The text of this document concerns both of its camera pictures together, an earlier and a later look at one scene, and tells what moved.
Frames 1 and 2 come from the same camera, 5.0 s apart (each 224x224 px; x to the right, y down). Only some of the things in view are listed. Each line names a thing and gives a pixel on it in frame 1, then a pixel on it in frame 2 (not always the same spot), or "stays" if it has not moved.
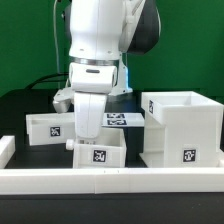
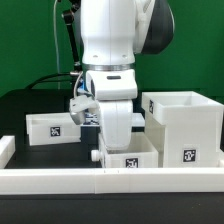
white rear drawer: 52,128 stays
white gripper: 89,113 → 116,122
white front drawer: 109,150 → 141,153
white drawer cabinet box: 182,129 stays
